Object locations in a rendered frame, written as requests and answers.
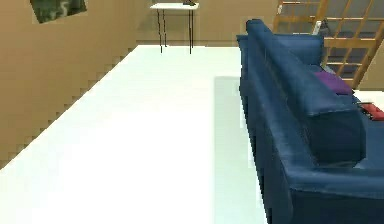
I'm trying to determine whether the white table with black legs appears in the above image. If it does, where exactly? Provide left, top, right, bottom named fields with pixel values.
left=149, top=2, right=200, bottom=55

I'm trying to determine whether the blue sofa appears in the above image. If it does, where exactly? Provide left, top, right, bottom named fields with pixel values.
left=235, top=18, right=384, bottom=224

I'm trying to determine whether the purple cushion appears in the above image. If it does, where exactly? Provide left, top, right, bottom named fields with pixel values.
left=313, top=70, right=354, bottom=96

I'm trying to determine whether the white slanted object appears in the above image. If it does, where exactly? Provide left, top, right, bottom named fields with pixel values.
left=311, top=19, right=324, bottom=36

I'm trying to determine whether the wooden shelf unit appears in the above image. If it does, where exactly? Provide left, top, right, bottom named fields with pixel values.
left=272, top=0, right=384, bottom=90

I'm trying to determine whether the dark green framed picture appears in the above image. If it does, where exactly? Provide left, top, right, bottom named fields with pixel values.
left=29, top=0, right=88, bottom=25

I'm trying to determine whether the red flat object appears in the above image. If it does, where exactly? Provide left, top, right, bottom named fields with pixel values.
left=359, top=103, right=384, bottom=122

